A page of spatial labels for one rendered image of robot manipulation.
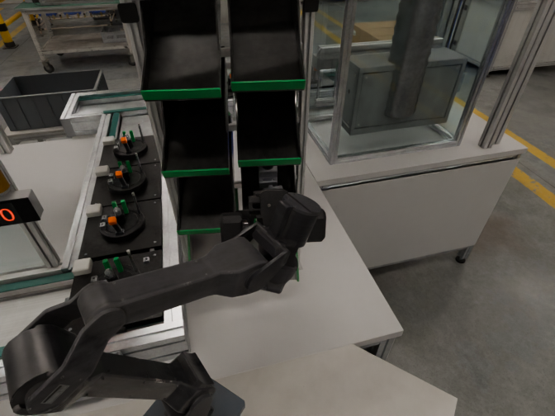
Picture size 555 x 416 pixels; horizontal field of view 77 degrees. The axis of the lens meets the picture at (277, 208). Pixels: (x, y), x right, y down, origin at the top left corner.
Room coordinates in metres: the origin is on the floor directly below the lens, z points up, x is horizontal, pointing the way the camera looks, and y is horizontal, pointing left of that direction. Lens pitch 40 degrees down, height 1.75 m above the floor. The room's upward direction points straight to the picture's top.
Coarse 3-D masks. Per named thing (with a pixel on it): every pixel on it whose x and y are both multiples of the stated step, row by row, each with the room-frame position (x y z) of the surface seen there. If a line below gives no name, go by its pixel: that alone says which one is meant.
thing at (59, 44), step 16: (32, 0) 5.17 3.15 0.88; (48, 0) 5.27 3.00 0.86; (64, 0) 5.25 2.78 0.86; (80, 0) 5.30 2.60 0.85; (96, 0) 5.35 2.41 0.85; (112, 0) 5.40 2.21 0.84; (32, 32) 5.02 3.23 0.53; (48, 32) 5.78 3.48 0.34; (48, 48) 5.18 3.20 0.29; (64, 48) 5.18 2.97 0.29; (80, 48) 5.19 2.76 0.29; (96, 48) 5.22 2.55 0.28; (112, 48) 5.28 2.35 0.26; (48, 64) 5.03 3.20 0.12
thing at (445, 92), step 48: (336, 0) 1.50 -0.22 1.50; (384, 0) 1.41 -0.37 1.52; (480, 0) 1.51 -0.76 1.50; (336, 48) 1.45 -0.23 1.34; (384, 48) 1.42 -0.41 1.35; (432, 48) 1.47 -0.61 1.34; (480, 48) 1.53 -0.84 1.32; (384, 96) 1.43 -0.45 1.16; (432, 96) 1.49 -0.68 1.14; (384, 144) 1.44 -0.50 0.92
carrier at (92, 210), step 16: (96, 208) 0.90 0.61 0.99; (112, 208) 0.92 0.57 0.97; (128, 208) 0.90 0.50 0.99; (144, 208) 0.92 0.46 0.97; (160, 208) 0.92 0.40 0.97; (96, 224) 0.84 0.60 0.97; (128, 224) 0.82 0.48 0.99; (144, 224) 0.83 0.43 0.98; (160, 224) 0.84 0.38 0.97; (96, 240) 0.77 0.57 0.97; (112, 240) 0.76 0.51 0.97; (128, 240) 0.77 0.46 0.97; (144, 240) 0.77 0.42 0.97; (160, 240) 0.77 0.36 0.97; (80, 256) 0.70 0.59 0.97; (96, 256) 0.70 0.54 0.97; (112, 256) 0.71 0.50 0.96
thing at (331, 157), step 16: (352, 0) 1.36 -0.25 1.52; (368, 0) 1.38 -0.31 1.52; (512, 0) 1.54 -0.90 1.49; (352, 16) 1.37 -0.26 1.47; (352, 32) 1.37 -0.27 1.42; (496, 32) 1.53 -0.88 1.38; (496, 48) 1.54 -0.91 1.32; (480, 80) 1.53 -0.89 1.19; (336, 96) 1.38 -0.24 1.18; (336, 112) 1.36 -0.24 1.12; (336, 128) 1.36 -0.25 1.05; (464, 128) 1.53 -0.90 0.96; (320, 144) 1.49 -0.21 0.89; (336, 144) 1.37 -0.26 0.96; (432, 144) 1.49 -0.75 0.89; (448, 144) 1.52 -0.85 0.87; (336, 160) 1.37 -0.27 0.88; (352, 160) 1.39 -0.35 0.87
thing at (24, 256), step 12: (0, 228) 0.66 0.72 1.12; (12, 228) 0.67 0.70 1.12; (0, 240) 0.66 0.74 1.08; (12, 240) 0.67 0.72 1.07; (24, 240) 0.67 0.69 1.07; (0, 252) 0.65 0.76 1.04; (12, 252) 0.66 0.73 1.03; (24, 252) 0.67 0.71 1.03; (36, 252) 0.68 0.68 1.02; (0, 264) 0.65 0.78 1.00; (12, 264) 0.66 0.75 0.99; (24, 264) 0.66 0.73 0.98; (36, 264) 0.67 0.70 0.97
